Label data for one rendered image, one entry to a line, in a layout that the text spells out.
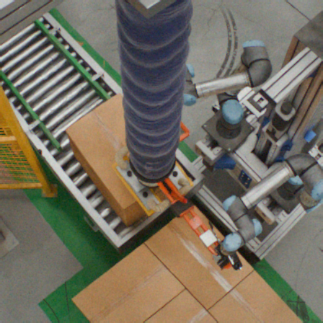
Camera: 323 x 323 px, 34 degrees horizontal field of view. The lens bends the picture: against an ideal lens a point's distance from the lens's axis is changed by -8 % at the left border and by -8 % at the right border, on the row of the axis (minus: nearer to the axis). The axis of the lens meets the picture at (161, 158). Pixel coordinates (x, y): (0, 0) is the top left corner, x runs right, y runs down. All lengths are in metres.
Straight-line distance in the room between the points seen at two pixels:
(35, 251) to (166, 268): 1.12
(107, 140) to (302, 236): 1.71
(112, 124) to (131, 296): 1.05
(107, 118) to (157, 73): 1.54
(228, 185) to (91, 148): 1.14
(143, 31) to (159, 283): 2.11
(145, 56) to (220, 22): 3.18
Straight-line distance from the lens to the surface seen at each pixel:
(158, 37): 1.59
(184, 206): 2.81
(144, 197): 2.93
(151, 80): 1.81
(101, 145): 3.23
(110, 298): 3.41
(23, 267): 4.09
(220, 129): 3.12
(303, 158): 2.51
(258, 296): 3.46
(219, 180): 3.95
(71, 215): 4.11
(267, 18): 4.96
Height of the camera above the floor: 3.92
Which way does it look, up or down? 69 degrees down
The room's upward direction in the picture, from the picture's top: 2 degrees clockwise
